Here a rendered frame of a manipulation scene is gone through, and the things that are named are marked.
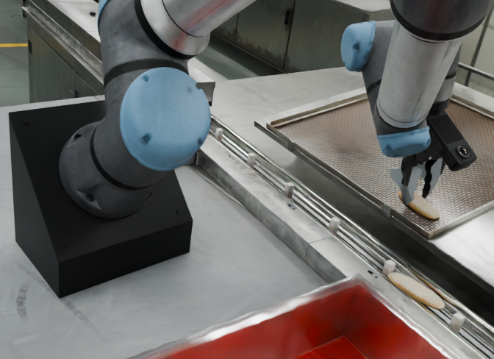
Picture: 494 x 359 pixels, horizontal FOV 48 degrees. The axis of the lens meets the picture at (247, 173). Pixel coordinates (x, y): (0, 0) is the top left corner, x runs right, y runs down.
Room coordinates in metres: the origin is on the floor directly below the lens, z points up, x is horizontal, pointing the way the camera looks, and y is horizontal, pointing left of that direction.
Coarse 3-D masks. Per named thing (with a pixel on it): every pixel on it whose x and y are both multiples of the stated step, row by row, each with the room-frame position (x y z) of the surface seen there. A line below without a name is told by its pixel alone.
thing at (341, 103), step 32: (352, 96) 1.39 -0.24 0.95; (288, 128) 1.23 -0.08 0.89; (352, 128) 1.24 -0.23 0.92; (320, 160) 1.07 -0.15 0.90; (384, 160) 1.10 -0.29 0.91; (416, 192) 0.98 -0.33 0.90; (448, 192) 0.98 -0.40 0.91; (480, 192) 0.99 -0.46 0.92; (416, 224) 0.86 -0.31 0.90; (448, 224) 0.86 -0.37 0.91
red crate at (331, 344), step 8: (344, 336) 0.63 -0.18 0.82; (328, 344) 0.61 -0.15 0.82; (336, 344) 0.61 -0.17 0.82; (344, 344) 0.61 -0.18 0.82; (352, 344) 0.62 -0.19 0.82; (304, 352) 0.58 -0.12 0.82; (312, 352) 0.59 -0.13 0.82; (320, 352) 0.59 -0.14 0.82; (328, 352) 0.59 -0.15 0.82; (336, 352) 0.59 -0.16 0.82; (344, 352) 0.60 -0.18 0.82; (352, 352) 0.60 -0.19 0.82; (360, 352) 0.60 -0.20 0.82
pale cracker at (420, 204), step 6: (420, 198) 0.94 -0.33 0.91; (414, 204) 0.93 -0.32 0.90; (420, 204) 0.93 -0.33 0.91; (426, 204) 0.93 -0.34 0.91; (420, 210) 0.91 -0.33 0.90; (426, 210) 0.91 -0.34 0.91; (432, 210) 0.91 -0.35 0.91; (426, 216) 0.90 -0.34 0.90; (432, 216) 0.89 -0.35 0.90; (438, 216) 0.90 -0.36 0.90
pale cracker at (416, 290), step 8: (392, 280) 0.74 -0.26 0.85; (400, 280) 0.74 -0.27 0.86; (408, 280) 0.74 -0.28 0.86; (400, 288) 0.73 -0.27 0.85; (408, 288) 0.72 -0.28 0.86; (416, 288) 0.73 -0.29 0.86; (424, 288) 0.73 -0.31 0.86; (416, 296) 0.71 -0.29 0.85; (424, 296) 0.71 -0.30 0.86; (432, 296) 0.71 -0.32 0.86; (424, 304) 0.70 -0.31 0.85; (432, 304) 0.70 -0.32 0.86; (440, 304) 0.70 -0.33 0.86
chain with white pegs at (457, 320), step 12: (216, 132) 1.22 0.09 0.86; (240, 156) 1.15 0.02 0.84; (252, 156) 1.10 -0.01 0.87; (288, 192) 0.99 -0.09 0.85; (300, 204) 0.97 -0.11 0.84; (336, 228) 0.88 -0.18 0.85; (360, 252) 0.83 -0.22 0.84; (384, 264) 0.77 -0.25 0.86; (432, 312) 0.70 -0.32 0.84; (456, 324) 0.65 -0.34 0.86
